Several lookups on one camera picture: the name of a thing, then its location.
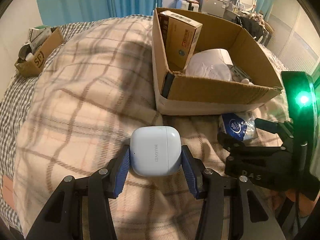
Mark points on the white suitcase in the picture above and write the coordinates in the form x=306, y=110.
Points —
x=190, y=5

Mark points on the grey checked bedsheet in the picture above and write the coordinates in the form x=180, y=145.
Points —
x=15, y=104

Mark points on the white earbuds case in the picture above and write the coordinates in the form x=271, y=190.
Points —
x=155, y=151

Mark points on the large cardboard box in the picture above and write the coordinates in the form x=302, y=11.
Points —
x=178, y=94

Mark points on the small cardboard box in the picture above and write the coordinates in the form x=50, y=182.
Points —
x=33, y=55

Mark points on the cream plaid blanket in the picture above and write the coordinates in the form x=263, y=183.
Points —
x=163, y=208

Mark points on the white lace cloth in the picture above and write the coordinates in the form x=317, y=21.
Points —
x=246, y=82

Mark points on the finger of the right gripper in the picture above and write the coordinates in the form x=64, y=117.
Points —
x=283, y=129
x=231, y=144

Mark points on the black bag on chair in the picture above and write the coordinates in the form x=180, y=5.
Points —
x=253, y=28

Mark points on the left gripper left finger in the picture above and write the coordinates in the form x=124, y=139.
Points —
x=105, y=184

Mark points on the blue tissue pack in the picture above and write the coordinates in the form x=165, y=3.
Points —
x=241, y=126

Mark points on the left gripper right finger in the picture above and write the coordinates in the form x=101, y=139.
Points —
x=207, y=185

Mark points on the silver mini fridge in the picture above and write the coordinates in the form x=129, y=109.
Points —
x=213, y=7

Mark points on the right hand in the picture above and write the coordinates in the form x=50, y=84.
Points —
x=306, y=205

